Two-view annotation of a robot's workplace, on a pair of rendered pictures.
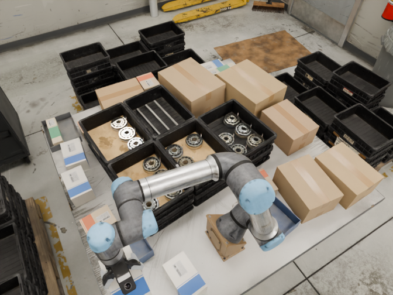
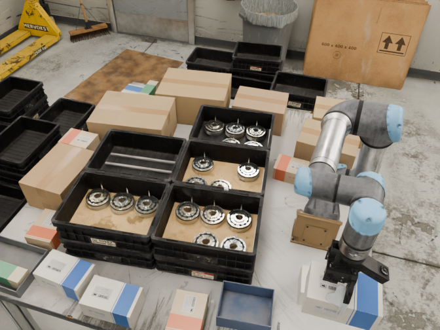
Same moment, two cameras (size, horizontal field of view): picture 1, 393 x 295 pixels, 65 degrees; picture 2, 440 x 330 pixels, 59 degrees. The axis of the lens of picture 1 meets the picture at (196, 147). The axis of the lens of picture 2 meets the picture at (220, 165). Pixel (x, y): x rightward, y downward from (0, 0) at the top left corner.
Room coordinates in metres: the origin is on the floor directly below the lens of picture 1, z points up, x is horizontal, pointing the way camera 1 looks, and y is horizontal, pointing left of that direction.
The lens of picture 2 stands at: (0.17, 0.90, 2.12)
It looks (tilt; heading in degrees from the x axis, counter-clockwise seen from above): 43 degrees down; 316
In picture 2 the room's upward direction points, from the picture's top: 1 degrees clockwise
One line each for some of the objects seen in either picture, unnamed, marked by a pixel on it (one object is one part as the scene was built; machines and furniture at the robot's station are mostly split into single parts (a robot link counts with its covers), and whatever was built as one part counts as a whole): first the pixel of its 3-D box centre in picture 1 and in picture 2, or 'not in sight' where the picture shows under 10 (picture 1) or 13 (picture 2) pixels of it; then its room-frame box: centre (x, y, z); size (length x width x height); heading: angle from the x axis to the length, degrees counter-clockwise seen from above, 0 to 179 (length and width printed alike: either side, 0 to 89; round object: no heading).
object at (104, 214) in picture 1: (99, 223); (187, 316); (0.72, 0.52, 0.74); 0.16 x 0.12 x 0.07; 126
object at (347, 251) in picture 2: (109, 251); (355, 245); (0.34, 0.27, 1.33); 0.08 x 0.08 x 0.05
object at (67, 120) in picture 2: (181, 75); (68, 134); (2.54, 0.15, 0.31); 0.40 x 0.30 x 0.34; 120
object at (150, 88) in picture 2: (221, 72); (146, 94); (1.96, -0.19, 0.79); 0.24 x 0.06 x 0.06; 120
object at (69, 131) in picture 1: (61, 131); (6, 264); (1.40, 0.91, 0.73); 0.27 x 0.20 x 0.05; 29
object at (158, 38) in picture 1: (163, 51); (19, 118); (2.89, 0.36, 0.37); 0.40 x 0.30 x 0.45; 121
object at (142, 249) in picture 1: (131, 245); (245, 307); (0.60, 0.33, 0.74); 0.20 x 0.15 x 0.07; 37
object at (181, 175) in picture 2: (195, 155); (222, 175); (1.08, 0.00, 0.87); 0.40 x 0.30 x 0.11; 36
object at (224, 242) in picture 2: (148, 205); (233, 247); (0.77, 0.24, 0.86); 0.10 x 0.10 x 0.01
